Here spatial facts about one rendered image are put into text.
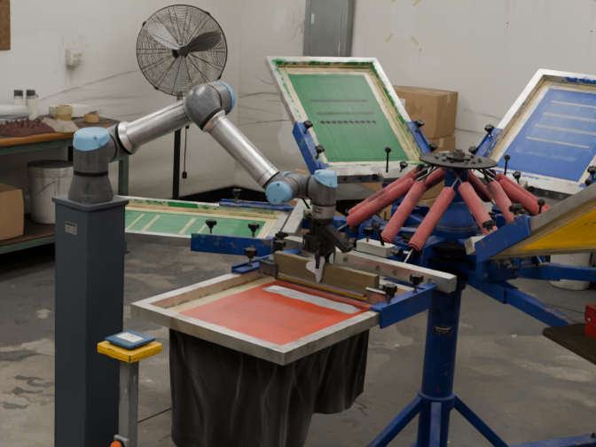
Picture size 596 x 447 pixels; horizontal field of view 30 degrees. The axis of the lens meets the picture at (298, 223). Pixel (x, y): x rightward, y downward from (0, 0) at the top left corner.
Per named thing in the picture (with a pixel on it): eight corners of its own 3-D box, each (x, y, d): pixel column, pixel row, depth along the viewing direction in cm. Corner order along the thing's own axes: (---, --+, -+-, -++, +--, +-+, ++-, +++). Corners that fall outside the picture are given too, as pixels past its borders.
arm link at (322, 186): (317, 167, 360) (341, 170, 358) (314, 199, 363) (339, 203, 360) (309, 171, 353) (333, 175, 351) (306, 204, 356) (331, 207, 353)
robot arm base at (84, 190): (58, 197, 371) (58, 168, 369) (93, 191, 383) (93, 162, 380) (87, 205, 362) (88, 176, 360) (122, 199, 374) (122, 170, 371)
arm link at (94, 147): (66, 169, 367) (66, 129, 363) (86, 163, 379) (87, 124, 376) (97, 174, 363) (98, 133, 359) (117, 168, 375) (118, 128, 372)
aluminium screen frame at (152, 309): (283, 365, 300) (284, 352, 299) (129, 315, 334) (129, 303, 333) (429, 302, 362) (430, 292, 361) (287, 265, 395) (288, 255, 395)
